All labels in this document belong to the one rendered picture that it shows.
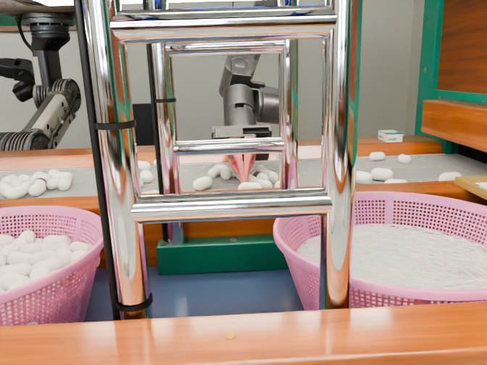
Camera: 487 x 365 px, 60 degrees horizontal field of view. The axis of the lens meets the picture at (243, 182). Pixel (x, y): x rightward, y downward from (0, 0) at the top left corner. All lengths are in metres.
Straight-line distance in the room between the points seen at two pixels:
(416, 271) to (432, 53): 0.72
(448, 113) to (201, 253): 0.55
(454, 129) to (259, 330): 0.65
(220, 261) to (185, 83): 2.28
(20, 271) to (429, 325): 0.38
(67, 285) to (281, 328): 0.21
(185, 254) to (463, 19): 0.74
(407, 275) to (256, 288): 0.18
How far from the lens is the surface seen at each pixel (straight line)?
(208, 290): 0.53
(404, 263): 0.47
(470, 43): 0.99
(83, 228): 0.56
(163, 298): 0.52
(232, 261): 0.56
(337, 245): 0.31
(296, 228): 0.52
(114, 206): 0.29
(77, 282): 0.44
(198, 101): 2.79
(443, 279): 0.46
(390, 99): 3.08
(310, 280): 0.39
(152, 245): 0.59
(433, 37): 1.10
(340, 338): 0.29
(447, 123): 0.89
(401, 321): 0.32
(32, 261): 0.52
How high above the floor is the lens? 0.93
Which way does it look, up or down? 15 degrees down
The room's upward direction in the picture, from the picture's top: 2 degrees counter-clockwise
